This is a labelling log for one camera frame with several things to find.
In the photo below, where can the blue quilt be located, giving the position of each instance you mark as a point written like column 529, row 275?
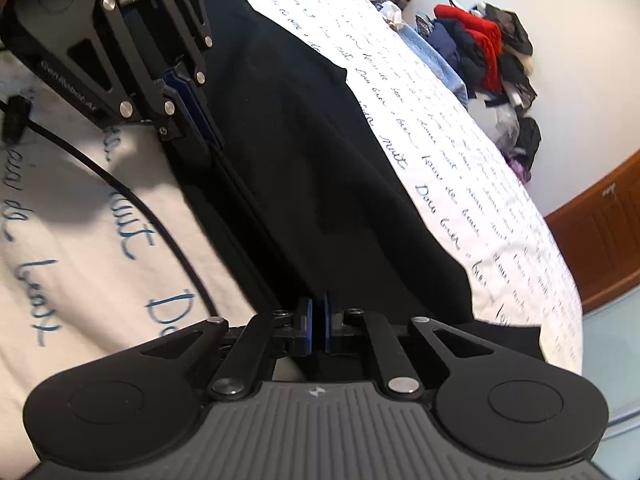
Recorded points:
column 440, row 67

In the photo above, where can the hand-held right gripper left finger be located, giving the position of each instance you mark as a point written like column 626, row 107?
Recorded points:
column 305, row 327

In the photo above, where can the pile of dark clothes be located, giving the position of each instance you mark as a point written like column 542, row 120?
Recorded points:
column 515, row 60

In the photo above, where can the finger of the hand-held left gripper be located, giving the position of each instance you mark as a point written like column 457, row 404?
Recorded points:
column 135, row 85
column 192, row 15

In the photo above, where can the red garment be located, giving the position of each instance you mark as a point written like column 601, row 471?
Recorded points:
column 480, row 40

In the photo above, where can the silver foil packet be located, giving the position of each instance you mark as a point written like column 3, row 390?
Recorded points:
column 387, row 12

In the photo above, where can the wooden door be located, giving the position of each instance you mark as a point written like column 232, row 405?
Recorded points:
column 605, row 240

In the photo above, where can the frosted glass sliding door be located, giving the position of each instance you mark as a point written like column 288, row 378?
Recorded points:
column 615, row 350

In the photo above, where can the black pants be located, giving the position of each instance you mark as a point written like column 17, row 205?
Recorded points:
column 310, row 160

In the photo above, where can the purple garment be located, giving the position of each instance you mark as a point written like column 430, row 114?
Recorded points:
column 520, row 170

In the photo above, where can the white script-print blanket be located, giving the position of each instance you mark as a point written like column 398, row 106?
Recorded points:
column 75, row 260

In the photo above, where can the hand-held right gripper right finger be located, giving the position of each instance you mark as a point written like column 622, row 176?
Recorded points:
column 331, row 325

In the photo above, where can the white plastic bag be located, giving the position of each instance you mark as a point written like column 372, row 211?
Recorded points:
column 506, row 125

